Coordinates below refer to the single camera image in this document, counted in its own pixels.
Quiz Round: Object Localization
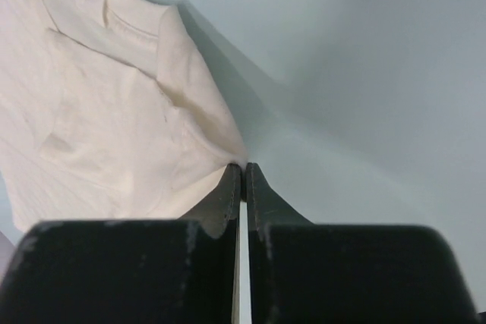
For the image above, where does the cream white t shirt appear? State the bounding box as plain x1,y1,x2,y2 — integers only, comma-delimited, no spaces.
0,0,253,324

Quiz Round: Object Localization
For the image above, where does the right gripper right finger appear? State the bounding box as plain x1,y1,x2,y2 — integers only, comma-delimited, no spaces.
245,162,311,323

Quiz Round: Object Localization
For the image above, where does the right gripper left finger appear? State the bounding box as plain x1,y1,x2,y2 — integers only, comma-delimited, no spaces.
181,164,241,323

